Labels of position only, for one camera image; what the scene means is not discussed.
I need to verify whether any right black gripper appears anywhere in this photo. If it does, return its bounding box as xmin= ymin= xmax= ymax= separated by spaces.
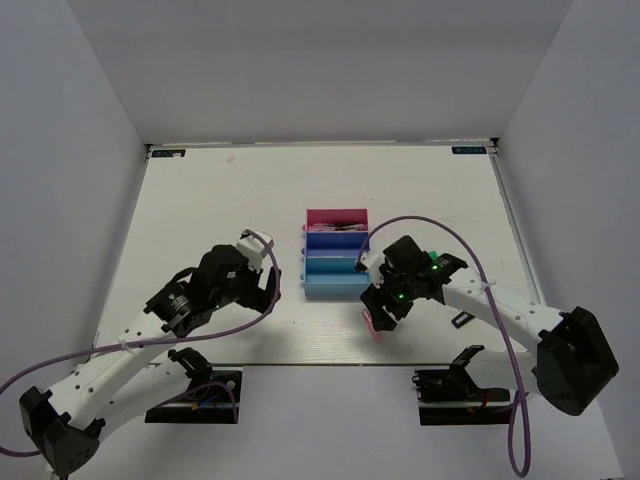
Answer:
xmin=361 ymin=267 xmax=418 ymax=332

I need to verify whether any pink eraser capsule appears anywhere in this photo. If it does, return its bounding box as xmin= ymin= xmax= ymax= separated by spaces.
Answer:
xmin=361 ymin=308 xmax=382 ymax=342

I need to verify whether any blue pen refill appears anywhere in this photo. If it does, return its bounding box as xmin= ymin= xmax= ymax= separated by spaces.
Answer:
xmin=310 ymin=224 xmax=366 ymax=232

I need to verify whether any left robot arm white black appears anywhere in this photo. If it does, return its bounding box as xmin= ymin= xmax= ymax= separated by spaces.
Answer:
xmin=19 ymin=230 xmax=281 ymax=479

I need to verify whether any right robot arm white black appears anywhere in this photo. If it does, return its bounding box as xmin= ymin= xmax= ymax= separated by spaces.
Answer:
xmin=355 ymin=235 xmax=619 ymax=416

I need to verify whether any light blue bin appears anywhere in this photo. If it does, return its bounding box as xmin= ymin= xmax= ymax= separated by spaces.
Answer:
xmin=301 ymin=256 xmax=371 ymax=299

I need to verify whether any orange highlighter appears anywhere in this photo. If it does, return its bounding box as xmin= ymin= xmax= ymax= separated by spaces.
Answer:
xmin=451 ymin=312 xmax=474 ymax=329

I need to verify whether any dark blue bin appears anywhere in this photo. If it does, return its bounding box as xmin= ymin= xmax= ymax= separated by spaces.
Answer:
xmin=301 ymin=231 xmax=369 ymax=258

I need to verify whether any pink bin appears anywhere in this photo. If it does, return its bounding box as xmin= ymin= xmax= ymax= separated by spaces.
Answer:
xmin=302 ymin=208 xmax=369 ymax=232

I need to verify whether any left corner label sticker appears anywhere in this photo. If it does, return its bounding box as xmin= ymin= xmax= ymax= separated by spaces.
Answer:
xmin=151 ymin=149 xmax=186 ymax=158

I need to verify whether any corner label sticker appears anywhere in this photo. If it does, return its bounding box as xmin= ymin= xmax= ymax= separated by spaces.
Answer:
xmin=151 ymin=149 xmax=186 ymax=158
xmin=451 ymin=146 xmax=487 ymax=155

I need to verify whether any right corner label sticker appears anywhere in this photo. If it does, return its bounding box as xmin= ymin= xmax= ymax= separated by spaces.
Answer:
xmin=451 ymin=146 xmax=487 ymax=155

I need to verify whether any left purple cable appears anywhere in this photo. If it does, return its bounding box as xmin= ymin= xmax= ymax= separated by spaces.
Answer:
xmin=0 ymin=228 xmax=282 ymax=459

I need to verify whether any purple cable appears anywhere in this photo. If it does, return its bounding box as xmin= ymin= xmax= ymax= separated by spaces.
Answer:
xmin=354 ymin=215 xmax=532 ymax=477
xmin=0 ymin=228 xmax=282 ymax=459

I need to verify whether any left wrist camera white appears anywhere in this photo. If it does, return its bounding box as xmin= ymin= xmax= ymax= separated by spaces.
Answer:
xmin=235 ymin=230 xmax=274 ymax=272

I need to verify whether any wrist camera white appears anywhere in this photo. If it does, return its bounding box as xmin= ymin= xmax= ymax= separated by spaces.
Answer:
xmin=235 ymin=230 xmax=274 ymax=272
xmin=355 ymin=251 xmax=385 ymax=276

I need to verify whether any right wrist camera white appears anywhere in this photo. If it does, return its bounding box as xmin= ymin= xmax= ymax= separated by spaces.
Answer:
xmin=355 ymin=251 xmax=385 ymax=276

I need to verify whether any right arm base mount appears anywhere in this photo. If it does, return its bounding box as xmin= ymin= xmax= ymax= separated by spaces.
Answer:
xmin=411 ymin=345 xmax=512 ymax=426

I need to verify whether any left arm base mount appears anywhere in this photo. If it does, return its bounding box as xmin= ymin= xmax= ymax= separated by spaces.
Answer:
xmin=144 ymin=368 xmax=243 ymax=425

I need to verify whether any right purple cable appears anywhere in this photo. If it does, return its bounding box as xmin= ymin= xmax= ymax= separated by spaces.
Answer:
xmin=354 ymin=215 xmax=532 ymax=477

